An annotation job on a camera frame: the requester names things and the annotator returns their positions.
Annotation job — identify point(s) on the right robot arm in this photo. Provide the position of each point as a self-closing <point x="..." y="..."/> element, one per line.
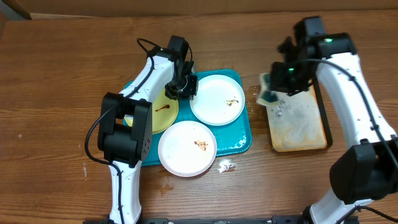
<point x="367" y="171"/>

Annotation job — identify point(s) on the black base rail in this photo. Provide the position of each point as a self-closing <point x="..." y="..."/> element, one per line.
<point x="278" y="219"/>

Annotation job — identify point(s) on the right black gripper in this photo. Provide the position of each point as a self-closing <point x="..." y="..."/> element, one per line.
<point x="278" y="70"/>

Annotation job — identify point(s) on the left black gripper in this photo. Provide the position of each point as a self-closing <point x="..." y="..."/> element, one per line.
<point x="188" y="94"/>

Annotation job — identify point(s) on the teal plastic tray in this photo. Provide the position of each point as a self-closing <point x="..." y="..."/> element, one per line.
<point x="233" y="138"/>

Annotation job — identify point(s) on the yellow plate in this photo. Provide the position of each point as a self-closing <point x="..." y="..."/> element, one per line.
<point x="164" y="112"/>

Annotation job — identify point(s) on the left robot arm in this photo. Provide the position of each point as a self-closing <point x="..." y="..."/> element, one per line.
<point x="125" y="123"/>

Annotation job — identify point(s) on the white plate with brown stain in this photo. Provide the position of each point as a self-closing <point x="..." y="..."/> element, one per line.
<point x="219" y="101"/>

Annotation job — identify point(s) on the black tray with soapy water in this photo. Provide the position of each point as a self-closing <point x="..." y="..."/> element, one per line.
<point x="299" y="122"/>

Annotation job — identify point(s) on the green yellow sponge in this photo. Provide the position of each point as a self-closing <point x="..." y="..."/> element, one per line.
<point x="265" y="93"/>

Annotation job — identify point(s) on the pale pink plate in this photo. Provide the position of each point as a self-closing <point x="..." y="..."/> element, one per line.
<point x="187" y="148"/>

